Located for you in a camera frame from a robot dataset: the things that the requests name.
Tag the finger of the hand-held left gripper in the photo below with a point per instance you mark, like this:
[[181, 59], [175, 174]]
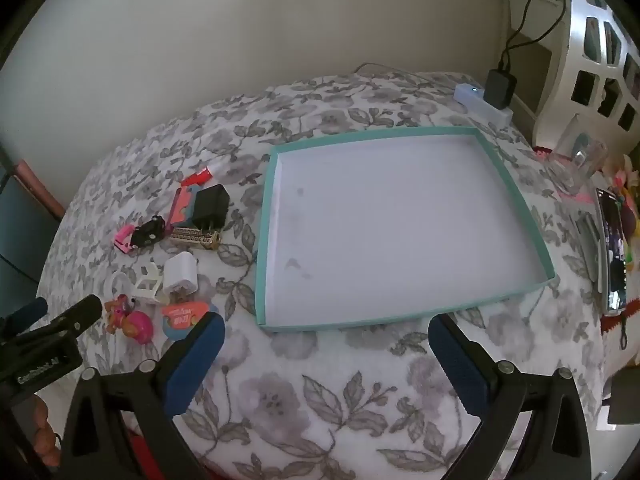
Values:
[[70, 317], [27, 312]]

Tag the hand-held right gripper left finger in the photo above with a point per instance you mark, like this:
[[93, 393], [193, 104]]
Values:
[[196, 360]]

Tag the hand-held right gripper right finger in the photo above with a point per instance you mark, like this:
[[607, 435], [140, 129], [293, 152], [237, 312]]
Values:
[[460, 366]]

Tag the pink doll toy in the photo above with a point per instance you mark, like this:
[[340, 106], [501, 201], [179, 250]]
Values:
[[131, 321]]

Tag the white comb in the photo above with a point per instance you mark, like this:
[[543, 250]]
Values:
[[149, 284]]

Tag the black toy car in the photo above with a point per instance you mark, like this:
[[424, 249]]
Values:
[[149, 232]]

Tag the black wall charger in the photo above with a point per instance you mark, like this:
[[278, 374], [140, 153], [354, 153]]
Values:
[[210, 207]]

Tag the pink and teal toy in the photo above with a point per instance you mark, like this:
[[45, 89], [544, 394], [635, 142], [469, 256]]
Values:
[[180, 207]]

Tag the teal rimmed white tray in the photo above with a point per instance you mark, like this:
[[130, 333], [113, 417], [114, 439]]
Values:
[[395, 225]]

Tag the person's left hand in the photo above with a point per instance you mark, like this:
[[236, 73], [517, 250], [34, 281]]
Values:
[[44, 435]]

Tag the orange and blue round toy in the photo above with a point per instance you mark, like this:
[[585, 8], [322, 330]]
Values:
[[182, 317]]

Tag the dark teal board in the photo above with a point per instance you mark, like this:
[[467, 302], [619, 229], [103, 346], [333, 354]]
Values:
[[20, 230]]

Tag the red cloth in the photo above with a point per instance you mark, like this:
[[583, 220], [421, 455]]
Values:
[[137, 452]]

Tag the grey floral blanket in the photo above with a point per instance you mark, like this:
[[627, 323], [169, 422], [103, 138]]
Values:
[[310, 410]]

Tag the red glue tube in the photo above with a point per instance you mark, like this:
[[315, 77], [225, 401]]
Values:
[[197, 176]]

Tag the black phone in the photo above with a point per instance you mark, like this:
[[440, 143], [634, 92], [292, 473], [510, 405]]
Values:
[[614, 255]]

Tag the colourful toys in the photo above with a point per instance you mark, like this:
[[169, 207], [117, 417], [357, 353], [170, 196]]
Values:
[[629, 195]]

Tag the white power strip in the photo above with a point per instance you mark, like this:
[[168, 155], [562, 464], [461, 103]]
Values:
[[482, 102]]

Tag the black power adapter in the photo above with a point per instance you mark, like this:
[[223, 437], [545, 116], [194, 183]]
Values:
[[501, 89]]

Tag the brown wooden frame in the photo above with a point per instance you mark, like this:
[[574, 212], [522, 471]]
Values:
[[40, 187]]

